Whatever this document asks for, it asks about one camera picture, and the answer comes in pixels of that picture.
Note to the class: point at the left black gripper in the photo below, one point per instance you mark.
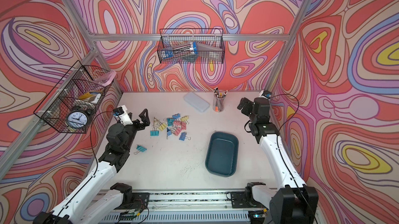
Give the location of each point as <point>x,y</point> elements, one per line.
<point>141,127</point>

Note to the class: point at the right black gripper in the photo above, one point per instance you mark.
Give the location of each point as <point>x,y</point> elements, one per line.
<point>243,101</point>

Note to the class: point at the blue binder clip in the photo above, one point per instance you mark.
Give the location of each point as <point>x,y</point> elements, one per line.
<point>183,136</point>
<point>176,116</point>
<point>168,133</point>

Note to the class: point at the teal binder clip lone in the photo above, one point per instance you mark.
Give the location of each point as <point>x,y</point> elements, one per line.
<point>140,149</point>

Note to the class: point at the pink binder clip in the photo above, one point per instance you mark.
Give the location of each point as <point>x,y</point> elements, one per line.
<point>177,131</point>
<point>183,125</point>
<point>178,124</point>

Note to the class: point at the yellow binder clip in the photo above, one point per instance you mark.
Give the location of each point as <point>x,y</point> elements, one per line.
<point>185,119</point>
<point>162,126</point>

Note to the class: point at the dark teal storage tray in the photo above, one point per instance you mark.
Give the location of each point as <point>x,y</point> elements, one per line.
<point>222,154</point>

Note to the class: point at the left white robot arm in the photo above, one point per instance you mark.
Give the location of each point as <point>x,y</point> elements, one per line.
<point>78,208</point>

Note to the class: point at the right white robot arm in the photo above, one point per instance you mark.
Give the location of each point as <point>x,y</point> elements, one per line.
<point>293,202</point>

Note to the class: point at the teal binder clip left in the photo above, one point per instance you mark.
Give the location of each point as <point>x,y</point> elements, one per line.
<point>154,131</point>

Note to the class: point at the large teal binder clip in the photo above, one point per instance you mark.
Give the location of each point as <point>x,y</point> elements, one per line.
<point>170,121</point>

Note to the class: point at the blue binder clip top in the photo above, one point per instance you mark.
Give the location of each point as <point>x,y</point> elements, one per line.
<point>176,116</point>

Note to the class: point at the yellow white box in basket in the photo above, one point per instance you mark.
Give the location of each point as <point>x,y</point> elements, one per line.
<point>91,97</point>

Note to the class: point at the clear pen cup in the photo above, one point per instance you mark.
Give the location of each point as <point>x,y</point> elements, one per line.
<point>218,103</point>

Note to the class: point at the translucent plastic case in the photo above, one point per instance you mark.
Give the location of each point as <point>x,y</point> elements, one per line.
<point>196,102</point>

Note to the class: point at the pink item in basket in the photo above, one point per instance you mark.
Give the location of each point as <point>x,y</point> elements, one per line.
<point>105,79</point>

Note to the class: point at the black alarm clock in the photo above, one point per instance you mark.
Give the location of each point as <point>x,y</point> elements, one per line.
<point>79,117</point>

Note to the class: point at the clear tube of pens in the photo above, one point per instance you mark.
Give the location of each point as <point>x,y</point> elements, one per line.
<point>179,51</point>

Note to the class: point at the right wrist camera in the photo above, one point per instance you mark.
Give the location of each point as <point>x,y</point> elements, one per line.
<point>266,94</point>

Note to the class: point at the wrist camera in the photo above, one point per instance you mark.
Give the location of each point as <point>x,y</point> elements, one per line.
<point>266,94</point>
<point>121,114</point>

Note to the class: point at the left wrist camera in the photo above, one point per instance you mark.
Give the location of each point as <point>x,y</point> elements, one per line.
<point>121,114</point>

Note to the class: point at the black wire basket back wall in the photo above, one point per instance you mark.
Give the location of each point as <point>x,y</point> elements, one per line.
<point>210,44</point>

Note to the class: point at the black wire basket wall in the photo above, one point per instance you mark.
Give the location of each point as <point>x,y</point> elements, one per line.
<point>76,81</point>
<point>210,44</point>

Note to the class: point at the black wire basket left wall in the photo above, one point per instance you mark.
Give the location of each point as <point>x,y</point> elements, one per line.
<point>76,81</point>

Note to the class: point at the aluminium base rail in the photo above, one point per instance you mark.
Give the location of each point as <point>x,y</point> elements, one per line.
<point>220,206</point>

